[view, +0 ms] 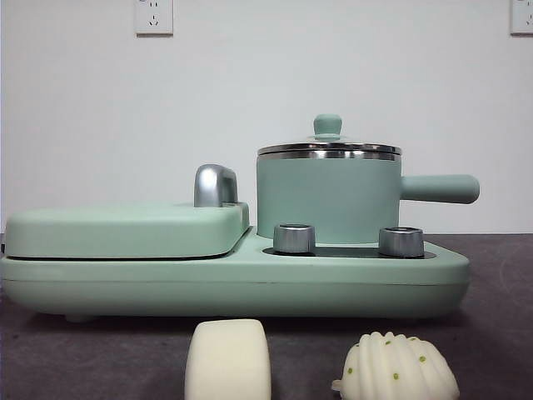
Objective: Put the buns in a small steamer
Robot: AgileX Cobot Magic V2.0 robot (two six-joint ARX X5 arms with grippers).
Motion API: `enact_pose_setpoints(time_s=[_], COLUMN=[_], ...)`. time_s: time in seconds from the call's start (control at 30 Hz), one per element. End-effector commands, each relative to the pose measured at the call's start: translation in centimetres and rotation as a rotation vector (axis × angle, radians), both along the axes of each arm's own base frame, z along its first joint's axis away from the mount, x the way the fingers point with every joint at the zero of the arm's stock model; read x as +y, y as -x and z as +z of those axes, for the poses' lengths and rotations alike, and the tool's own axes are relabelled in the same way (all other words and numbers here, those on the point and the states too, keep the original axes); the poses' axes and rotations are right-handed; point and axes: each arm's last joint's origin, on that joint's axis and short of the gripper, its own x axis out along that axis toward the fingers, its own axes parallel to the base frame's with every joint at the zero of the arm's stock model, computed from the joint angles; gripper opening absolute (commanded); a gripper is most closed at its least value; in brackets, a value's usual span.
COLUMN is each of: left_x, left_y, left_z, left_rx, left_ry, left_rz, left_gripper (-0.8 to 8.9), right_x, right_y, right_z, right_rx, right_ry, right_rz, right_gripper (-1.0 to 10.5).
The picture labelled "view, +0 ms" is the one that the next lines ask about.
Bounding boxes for glass pot lid green knob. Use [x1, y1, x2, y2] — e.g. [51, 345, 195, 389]
[257, 113, 401, 162]

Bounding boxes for plain white steamed bun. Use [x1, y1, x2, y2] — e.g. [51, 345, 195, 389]
[184, 318, 272, 400]

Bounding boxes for ribbed white bun green dots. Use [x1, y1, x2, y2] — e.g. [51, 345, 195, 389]
[331, 332, 461, 400]

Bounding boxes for silver control knob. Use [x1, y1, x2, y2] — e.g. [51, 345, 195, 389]
[378, 227, 426, 258]
[272, 223, 316, 254]

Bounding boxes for mint green breakfast machine base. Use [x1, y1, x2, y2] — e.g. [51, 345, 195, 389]
[0, 232, 471, 324]

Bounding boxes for mint green pot with handle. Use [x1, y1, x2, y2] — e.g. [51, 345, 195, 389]
[256, 152, 481, 246]

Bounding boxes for silver griddle lid handle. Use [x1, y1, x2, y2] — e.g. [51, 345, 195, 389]
[193, 164, 239, 208]

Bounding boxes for white wall socket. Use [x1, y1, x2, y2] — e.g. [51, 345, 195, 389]
[510, 0, 533, 37]
[133, 0, 174, 37]

